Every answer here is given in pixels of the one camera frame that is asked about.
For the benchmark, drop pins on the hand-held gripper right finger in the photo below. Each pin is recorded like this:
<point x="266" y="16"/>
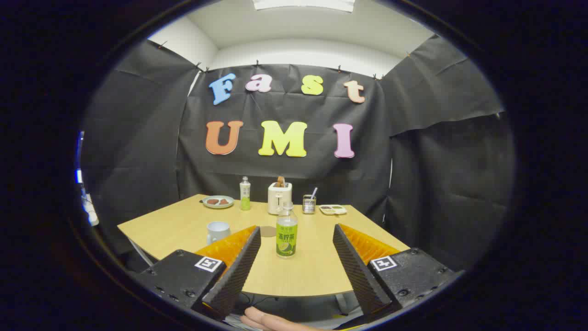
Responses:
<point x="356" y="271"/>

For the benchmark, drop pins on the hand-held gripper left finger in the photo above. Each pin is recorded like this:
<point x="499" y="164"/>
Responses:
<point x="239" y="271"/>

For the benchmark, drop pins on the white cup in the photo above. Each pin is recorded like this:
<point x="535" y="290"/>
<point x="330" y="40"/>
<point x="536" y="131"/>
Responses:
<point x="218" y="230"/>

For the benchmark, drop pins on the round brown coaster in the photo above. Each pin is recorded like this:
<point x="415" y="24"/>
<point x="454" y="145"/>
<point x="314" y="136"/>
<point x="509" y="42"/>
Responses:
<point x="269" y="231"/>

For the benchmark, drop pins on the clear juice bottle green label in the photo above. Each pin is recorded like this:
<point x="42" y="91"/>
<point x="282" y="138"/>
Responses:
<point x="286" y="239"/>

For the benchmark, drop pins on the slim bottle white green label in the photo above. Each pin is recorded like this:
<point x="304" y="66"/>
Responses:
<point x="245" y="193"/>

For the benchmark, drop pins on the wooden table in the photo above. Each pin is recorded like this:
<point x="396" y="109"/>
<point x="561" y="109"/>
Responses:
<point x="312" y="271"/>

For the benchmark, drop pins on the white divided dish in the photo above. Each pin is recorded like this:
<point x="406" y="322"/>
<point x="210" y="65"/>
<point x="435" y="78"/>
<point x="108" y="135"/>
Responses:
<point x="332" y="209"/>

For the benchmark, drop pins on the pale green plate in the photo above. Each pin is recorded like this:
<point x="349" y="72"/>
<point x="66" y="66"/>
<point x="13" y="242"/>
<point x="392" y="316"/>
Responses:
<point x="218" y="206"/>

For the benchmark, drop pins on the white toaster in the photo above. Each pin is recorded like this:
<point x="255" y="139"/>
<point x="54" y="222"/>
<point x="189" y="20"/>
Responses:
<point x="278" y="198"/>

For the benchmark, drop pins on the brown toast slice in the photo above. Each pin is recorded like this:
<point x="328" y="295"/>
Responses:
<point x="280" y="181"/>

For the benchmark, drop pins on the black backdrop cloth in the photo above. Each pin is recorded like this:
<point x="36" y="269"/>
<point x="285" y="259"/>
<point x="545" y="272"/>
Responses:
<point x="285" y="170"/>

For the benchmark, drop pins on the ceiling light panel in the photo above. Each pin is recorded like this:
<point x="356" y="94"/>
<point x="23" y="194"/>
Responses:
<point x="303" y="4"/>

